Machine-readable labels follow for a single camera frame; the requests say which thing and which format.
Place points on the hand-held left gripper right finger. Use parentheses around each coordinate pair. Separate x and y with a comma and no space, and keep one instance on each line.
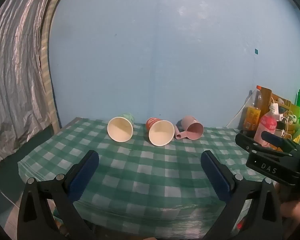
(217,177)

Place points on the brown cardboard box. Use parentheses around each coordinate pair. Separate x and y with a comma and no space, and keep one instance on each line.
(267,97)

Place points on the green checked tablecloth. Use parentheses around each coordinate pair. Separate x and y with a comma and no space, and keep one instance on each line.
(140,177)

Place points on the green paper cup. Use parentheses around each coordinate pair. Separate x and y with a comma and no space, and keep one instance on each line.
(120,129)

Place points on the orange drink bottle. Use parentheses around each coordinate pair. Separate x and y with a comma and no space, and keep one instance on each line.
(254,111)

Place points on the red paper cup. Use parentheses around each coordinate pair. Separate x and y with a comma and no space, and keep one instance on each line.
(161,133)

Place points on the pink drink bottle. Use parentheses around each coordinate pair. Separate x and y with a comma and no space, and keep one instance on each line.
(266,126)

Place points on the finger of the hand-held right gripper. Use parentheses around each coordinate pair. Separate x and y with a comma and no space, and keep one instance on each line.
(254,145)
(277,140)

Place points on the silver grey curtain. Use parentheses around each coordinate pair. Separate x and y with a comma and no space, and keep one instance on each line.
(13,75)

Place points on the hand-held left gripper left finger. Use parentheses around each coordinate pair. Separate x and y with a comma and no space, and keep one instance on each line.
(82,178)

